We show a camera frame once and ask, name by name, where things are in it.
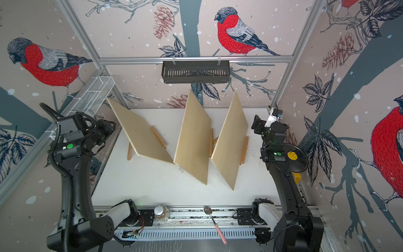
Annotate wooden easel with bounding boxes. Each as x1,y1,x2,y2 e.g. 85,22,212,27
240,136,249,165
127,126,167,161
209,129,218,157

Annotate plywood board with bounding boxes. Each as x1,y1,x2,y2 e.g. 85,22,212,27
107,98,173,163
174,91,212,185
212,93,248,190

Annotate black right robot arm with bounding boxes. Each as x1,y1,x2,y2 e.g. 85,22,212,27
251,115,324,252

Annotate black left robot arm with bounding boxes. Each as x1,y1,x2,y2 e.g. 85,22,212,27
47,112,140,252

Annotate black disc yellow knob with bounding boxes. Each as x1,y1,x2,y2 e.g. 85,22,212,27
274,143,308,184

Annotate black hanging basket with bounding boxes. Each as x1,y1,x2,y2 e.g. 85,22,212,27
161,60,230,84

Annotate small glass jar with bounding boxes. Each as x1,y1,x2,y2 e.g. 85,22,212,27
154,205,169,221

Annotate small circuit board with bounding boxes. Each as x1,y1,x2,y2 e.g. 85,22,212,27
122,230,142,239

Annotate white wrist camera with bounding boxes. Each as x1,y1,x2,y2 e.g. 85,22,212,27
265,108,283,128

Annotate white wire mesh basket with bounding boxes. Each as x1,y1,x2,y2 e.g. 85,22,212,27
60,76,115,120

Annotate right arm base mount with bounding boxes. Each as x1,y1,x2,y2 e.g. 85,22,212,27
236,208,264,226

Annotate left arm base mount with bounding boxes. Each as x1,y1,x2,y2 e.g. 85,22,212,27
135,208,154,227

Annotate spoon with pink handle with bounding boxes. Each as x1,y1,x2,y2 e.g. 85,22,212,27
204,205,227,245

